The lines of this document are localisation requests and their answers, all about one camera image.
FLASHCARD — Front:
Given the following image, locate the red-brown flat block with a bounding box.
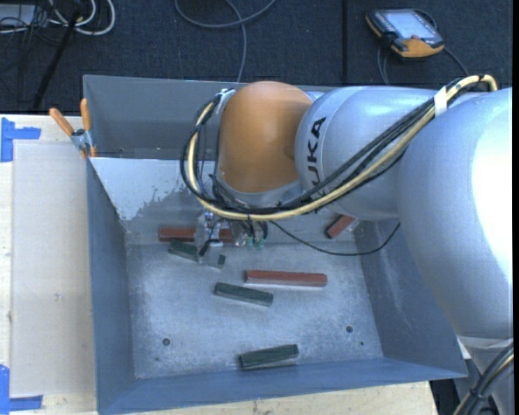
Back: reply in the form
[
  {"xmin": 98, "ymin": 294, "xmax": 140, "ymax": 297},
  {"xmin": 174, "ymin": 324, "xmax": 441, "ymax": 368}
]
[
  {"xmin": 157, "ymin": 227, "xmax": 234, "ymax": 244},
  {"xmin": 324, "ymin": 214, "xmax": 357, "ymax": 240},
  {"xmin": 242, "ymin": 269, "xmax": 329, "ymax": 290}
]

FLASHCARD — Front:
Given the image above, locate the dark green flat block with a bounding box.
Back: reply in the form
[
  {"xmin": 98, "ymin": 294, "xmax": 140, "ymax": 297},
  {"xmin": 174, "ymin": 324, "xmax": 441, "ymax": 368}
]
[
  {"xmin": 213, "ymin": 281, "xmax": 275, "ymax": 308},
  {"xmin": 167, "ymin": 239, "xmax": 227, "ymax": 270},
  {"xmin": 237, "ymin": 343, "xmax": 301, "ymax": 371}
]

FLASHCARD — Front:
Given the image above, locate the pale wood flat board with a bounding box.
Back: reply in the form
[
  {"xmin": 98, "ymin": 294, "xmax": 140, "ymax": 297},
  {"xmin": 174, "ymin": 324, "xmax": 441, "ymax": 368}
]
[{"xmin": 9, "ymin": 139, "xmax": 98, "ymax": 397}]

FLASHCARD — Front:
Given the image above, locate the grey metal bin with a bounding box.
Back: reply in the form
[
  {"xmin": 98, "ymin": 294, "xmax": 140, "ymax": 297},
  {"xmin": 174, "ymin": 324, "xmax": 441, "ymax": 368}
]
[{"xmin": 81, "ymin": 74, "xmax": 469, "ymax": 415}]

